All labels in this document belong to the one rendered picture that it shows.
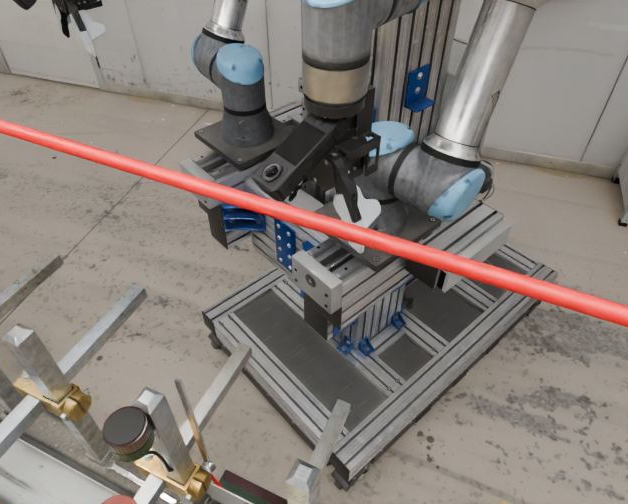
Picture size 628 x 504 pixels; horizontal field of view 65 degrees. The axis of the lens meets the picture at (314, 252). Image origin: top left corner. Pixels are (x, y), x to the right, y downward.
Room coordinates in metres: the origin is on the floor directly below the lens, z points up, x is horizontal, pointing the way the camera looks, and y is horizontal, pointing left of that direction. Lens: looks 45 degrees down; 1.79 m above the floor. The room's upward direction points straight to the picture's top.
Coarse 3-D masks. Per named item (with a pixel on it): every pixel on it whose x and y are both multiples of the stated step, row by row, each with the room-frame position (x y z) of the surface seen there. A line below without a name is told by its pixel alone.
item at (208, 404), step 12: (240, 348) 0.63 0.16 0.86; (228, 360) 0.60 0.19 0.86; (240, 360) 0.60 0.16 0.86; (228, 372) 0.57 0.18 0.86; (216, 384) 0.54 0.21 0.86; (228, 384) 0.55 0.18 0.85; (204, 396) 0.51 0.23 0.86; (216, 396) 0.51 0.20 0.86; (204, 408) 0.49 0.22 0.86; (216, 408) 0.50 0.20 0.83; (204, 420) 0.47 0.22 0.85; (180, 432) 0.44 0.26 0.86; (192, 432) 0.44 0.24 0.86; (192, 444) 0.42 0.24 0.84; (156, 480) 0.35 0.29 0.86; (144, 492) 0.33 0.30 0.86; (156, 492) 0.33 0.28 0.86
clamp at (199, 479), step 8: (152, 448) 0.40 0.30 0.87; (136, 464) 0.37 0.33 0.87; (144, 464) 0.37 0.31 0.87; (152, 464) 0.37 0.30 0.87; (160, 464) 0.37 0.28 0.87; (144, 472) 0.37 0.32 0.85; (152, 472) 0.36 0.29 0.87; (160, 472) 0.36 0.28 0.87; (192, 472) 0.36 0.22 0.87; (200, 472) 0.36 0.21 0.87; (168, 480) 0.34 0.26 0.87; (192, 480) 0.34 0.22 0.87; (200, 480) 0.34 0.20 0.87; (208, 480) 0.35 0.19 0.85; (168, 488) 0.34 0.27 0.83; (176, 488) 0.33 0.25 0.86; (184, 488) 0.33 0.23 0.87; (192, 488) 0.33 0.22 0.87; (200, 488) 0.33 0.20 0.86; (208, 488) 0.35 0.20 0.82; (184, 496) 0.33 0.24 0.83; (192, 496) 0.32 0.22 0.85; (200, 496) 0.33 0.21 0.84
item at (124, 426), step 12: (132, 408) 0.34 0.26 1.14; (108, 420) 0.32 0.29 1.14; (120, 420) 0.32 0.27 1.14; (132, 420) 0.32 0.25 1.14; (144, 420) 0.32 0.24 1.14; (108, 432) 0.31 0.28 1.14; (120, 432) 0.31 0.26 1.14; (132, 432) 0.31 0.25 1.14; (156, 432) 0.33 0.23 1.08; (120, 444) 0.29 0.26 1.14; (168, 468) 0.34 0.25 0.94
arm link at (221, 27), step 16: (224, 0) 1.35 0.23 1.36; (240, 0) 1.36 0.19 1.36; (224, 16) 1.34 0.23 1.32; (240, 16) 1.36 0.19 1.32; (208, 32) 1.33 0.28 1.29; (224, 32) 1.32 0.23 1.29; (240, 32) 1.36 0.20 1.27; (192, 48) 1.37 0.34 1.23; (208, 48) 1.31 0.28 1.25; (208, 64) 1.28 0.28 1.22
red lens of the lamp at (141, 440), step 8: (120, 408) 0.34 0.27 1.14; (136, 408) 0.34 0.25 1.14; (144, 416) 0.33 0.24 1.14; (104, 424) 0.32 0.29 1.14; (144, 432) 0.31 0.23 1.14; (104, 440) 0.30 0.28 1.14; (136, 440) 0.30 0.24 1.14; (144, 440) 0.30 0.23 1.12; (112, 448) 0.29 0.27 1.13; (120, 448) 0.29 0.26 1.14; (128, 448) 0.29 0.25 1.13; (136, 448) 0.29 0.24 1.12
